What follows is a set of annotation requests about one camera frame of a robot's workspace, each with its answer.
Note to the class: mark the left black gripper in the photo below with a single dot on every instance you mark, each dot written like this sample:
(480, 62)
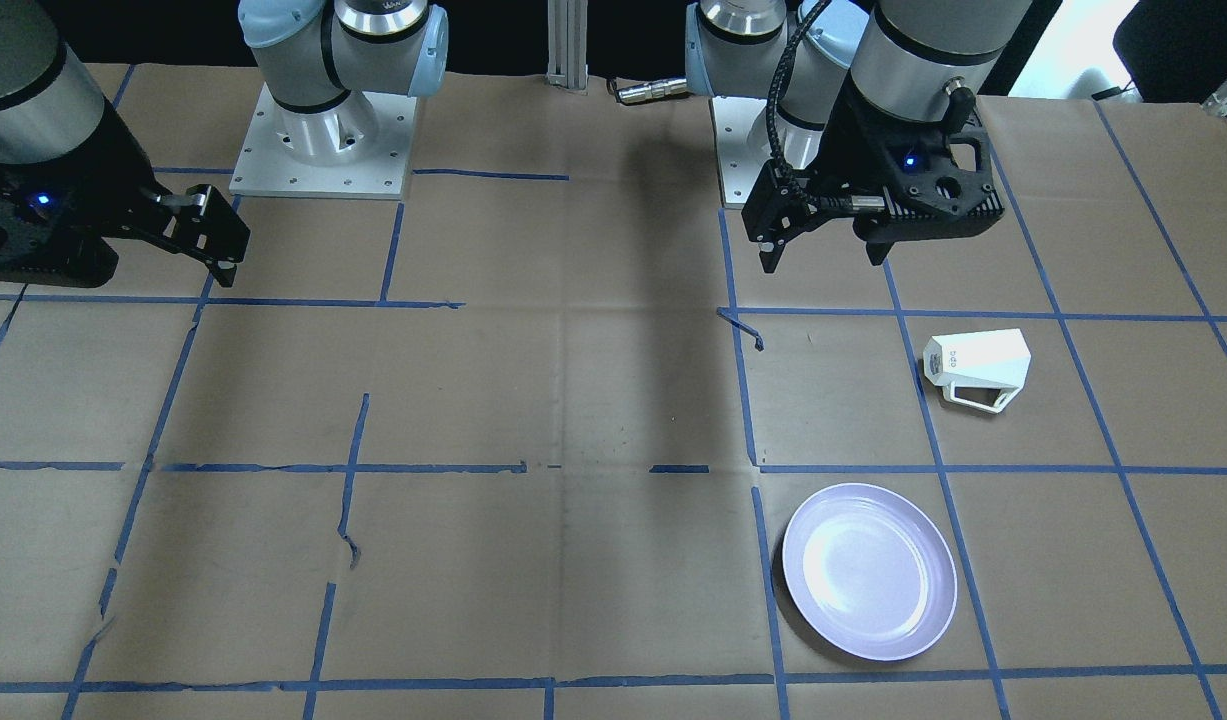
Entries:
(841, 152)

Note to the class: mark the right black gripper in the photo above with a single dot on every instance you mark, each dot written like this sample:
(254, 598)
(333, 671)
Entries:
(113, 180)

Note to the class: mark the white angular cup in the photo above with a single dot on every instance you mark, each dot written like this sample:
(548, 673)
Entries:
(984, 370)

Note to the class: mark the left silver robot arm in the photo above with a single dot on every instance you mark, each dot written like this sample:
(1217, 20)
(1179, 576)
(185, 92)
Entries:
(904, 56)

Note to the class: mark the lavender plate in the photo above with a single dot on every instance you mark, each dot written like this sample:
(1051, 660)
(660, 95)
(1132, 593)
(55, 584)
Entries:
(870, 572)

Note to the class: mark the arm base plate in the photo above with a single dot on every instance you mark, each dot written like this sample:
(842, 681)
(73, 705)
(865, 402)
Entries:
(361, 149)
(742, 145)

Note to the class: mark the metal cable connector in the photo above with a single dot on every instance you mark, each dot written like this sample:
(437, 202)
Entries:
(645, 92)

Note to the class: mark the aluminium frame post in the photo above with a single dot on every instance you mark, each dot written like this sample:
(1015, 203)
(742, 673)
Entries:
(566, 45)

